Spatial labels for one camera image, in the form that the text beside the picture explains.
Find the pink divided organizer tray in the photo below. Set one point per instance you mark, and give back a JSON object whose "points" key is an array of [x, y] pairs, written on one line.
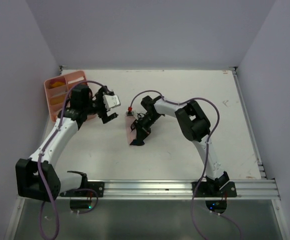
{"points": [[57, 88]]}

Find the aluminium mounting rail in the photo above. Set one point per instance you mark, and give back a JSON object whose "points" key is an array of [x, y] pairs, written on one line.
{"points": [[141, 190]]}

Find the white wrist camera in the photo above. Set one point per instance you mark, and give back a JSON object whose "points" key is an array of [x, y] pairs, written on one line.
{"points": [[111, 102], [130, 113]]}

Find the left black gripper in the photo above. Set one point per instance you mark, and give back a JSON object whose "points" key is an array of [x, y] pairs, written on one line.
{"points": [[99, 96]]}

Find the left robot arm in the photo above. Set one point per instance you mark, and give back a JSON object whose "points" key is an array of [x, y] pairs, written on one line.
{"points": [[36, 176]]}

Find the white rolled garment in tray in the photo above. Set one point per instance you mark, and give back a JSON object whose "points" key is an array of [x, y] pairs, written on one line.
{"points": [[76, 80]]}

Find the orange rolled garment in tray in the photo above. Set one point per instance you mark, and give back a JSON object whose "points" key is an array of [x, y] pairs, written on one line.
{"points": [[57, 100]]}

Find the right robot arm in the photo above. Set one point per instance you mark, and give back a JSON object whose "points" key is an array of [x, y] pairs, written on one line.
{"points": [[195, 127]]}

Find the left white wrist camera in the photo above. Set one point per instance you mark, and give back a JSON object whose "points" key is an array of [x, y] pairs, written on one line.
{"points": [[111, 102]]}

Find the yellow rolled garment in tray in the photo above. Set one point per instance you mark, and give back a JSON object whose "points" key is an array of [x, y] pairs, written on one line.
{"points": [[56, 83]]}

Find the pink underwear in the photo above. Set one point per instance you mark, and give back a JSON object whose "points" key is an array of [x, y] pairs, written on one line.
{"points": [[132, 133]]}

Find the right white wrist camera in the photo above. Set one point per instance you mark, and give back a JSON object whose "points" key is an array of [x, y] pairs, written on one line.
{"points": [[130, 113]]}

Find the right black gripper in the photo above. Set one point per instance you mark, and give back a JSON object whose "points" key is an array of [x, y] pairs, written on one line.
{"points": [[143, 131]]}

